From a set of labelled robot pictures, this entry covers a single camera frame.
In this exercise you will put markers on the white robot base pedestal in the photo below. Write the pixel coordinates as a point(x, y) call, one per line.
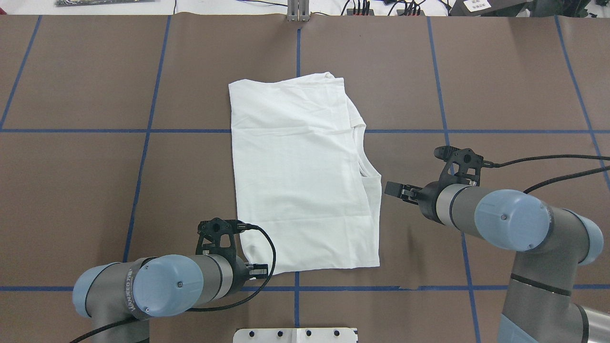
point(296, 335)

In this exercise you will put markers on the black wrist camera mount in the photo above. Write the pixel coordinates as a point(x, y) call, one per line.
point(462, 166)

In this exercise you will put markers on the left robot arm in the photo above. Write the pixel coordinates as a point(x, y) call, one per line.
point(121, 298)

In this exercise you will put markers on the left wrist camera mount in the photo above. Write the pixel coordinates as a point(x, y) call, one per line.
point(217, 236)

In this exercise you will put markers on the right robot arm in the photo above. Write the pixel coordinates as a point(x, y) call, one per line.
point(550, 244)

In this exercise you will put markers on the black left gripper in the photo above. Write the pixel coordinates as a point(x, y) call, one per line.
point(240, 272)

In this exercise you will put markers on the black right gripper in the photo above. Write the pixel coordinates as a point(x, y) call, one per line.
point(427, 200)

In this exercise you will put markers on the white long-sleeve printed shirt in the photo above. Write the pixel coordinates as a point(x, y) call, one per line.
point(301, 174)

